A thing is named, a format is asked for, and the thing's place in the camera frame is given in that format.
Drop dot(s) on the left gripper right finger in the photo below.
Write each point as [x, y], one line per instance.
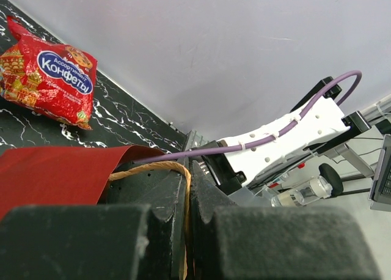
[233, 242]

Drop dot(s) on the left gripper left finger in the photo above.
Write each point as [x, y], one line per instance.
[137, 232]

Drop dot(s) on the red paper bag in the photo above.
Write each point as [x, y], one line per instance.
[67, 175]

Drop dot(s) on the red candy bag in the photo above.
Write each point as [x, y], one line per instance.
[52, 79]

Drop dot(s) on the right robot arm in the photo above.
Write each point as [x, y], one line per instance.
[229, 182]

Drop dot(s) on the clear plastic bottle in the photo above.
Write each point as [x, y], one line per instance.
[303, 194]

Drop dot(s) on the aluminium frame rail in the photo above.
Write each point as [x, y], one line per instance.
[264, 154]

